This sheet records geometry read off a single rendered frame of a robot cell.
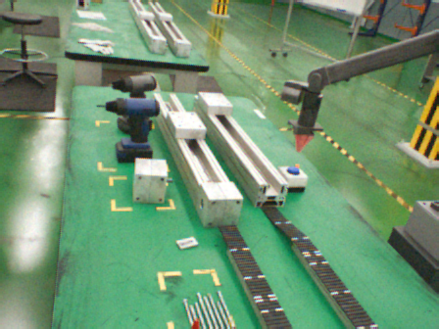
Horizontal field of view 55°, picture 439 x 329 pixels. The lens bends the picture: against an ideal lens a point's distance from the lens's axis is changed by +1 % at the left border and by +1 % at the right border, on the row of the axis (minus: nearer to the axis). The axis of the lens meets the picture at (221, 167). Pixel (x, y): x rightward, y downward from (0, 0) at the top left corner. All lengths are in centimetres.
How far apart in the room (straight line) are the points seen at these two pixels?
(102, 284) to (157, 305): 13
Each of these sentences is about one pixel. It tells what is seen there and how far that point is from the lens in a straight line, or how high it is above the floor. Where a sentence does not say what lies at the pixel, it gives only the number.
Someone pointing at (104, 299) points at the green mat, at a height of 78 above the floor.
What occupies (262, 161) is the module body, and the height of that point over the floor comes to 86.
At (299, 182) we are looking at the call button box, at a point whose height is 82.
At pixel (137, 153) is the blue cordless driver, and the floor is 82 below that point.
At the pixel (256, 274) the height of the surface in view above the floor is 81.
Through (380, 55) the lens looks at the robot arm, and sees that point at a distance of 130.
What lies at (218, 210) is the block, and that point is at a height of 84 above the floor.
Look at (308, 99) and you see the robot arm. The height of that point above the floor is 110.
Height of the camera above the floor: 146
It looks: 27 degrees down
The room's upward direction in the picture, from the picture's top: 10 degrees clockwise
